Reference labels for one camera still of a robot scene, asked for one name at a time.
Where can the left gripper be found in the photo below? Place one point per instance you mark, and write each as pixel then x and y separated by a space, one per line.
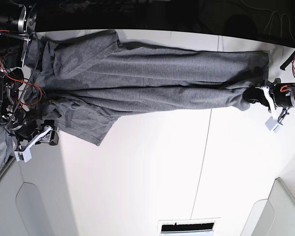
pixel 275 96

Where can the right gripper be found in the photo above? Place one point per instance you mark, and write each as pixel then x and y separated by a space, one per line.
pixel 34 133

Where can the grey t-shirt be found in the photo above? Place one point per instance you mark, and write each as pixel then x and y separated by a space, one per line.
pixel 92 80

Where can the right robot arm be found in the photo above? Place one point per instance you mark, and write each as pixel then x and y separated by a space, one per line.
pixel 17 32

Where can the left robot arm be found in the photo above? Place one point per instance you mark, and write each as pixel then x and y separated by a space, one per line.
pixel 289 61

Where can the white left bin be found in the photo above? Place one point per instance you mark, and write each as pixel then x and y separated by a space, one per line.
pixel 22 212

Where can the white bin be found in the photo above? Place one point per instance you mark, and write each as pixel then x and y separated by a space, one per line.
pixel 22 212
pixel 274 216

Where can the white right bin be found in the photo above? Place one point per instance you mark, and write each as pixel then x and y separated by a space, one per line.
pixel 274 216

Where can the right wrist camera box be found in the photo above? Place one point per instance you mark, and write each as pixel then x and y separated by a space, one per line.
pixel 23 155

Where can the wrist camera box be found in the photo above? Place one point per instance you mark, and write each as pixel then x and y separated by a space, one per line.
pixel 23 155
pixel 273 125

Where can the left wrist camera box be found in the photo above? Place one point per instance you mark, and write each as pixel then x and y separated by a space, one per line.
pixel 273 125

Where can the table cable grommet slot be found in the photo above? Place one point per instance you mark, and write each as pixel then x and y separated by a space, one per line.
pixel 192 227

